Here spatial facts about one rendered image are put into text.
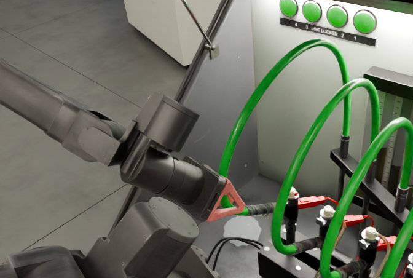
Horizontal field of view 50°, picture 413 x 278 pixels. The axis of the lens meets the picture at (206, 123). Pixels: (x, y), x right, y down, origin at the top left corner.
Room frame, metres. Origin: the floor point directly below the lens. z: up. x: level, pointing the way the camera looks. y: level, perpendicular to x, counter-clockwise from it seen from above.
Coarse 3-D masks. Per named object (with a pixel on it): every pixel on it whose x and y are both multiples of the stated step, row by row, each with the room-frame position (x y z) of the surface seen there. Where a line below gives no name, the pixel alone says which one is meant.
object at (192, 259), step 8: (192, 248) 0.33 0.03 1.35; (184, 256) 0.33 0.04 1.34; (192, 256) 0.32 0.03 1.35; (200, 256) 0.32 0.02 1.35; (176, 264) 0.33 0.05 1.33; (184, 264) 0.32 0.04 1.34; (192, 264) 0.31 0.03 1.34; (200, 264) 0.31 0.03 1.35; (176, 272) 0.30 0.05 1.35; (184, 272) 0.31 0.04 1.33; (192, 272) 0.31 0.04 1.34; (200, 272) 0.30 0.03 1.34; (208, 272) 0.30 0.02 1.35; (216, 272) 0.30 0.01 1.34
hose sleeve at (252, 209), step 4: (260, 204) 0.55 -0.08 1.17; (264, 204) 0.56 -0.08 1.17; (268, 204) 0.56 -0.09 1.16; (248, 208) 0.52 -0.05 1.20; (252, 208) 0.53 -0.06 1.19; (256, 208) 0.53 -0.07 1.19; (260, 208) 0.54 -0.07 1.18; (264, 208) 0.55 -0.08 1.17; (268, 208) 0.55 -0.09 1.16; (272, 208) 0.56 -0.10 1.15; (248, 212) 0.52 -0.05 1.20; (252, 212) 0.52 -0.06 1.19; (256, 212) 0.53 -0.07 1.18; (260, 212) 0.54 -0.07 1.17; (264, 212) 0.54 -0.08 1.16; (268, 212) 0.55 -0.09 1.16
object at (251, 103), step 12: (300, 48) 0.62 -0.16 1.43; (336, 48) 0.69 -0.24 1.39; (288, 60) 0.59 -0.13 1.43; (276, 72) 0.58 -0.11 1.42; (264, 84) 0.56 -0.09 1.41; (252, 96) 0.55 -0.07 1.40; (348, 96) 0.73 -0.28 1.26; (252, 108) 0.54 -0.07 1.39; (348, 108) 0.73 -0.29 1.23; (240, 120) 0.52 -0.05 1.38; (348, 120) 0.73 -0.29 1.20; (240, 132) 0.52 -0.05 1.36; (348, 132) 0.74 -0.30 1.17; (228, 144) 0.51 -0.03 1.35; (228, 156) 0.50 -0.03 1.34; (228, 168) 0.50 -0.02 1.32; (228, 204) 0.49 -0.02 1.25
